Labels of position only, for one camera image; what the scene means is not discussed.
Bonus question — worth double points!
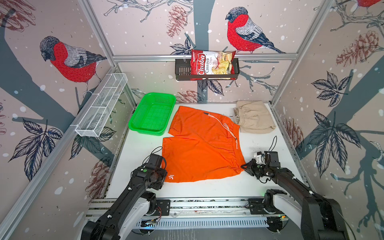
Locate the beige shorts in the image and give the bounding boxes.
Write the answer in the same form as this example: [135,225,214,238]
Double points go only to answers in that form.
[234,101,276,134]

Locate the orange shorts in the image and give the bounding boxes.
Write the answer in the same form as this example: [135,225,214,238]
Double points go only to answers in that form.
[162,106,245,183]

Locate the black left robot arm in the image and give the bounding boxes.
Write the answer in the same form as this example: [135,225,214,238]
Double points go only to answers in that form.
[81,154,168,240]

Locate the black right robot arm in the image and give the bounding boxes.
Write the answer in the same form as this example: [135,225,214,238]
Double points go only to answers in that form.
[241,152,349,240]

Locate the green plastic basket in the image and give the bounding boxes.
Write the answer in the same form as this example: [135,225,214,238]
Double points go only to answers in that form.
[129,93,177,136]

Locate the red cassava chips bag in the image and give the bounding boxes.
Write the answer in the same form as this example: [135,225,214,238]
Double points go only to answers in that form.
[191,50,236,76]

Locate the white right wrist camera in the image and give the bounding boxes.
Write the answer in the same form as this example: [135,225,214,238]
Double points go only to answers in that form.
[254,151,281,168]

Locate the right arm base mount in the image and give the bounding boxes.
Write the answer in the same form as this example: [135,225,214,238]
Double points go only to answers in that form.
[245,189,287,215]

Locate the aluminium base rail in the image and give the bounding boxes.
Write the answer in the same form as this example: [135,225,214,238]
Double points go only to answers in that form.
[86,196,313,230]

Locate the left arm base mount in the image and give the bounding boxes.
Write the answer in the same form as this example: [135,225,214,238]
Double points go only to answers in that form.
[139,191,171,217]

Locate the black wall basket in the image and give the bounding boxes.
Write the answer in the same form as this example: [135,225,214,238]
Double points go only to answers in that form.
[175,58,240,81]

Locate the white wire mesh shelf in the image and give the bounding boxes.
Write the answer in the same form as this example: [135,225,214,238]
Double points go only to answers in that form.
[75,73,128,138]

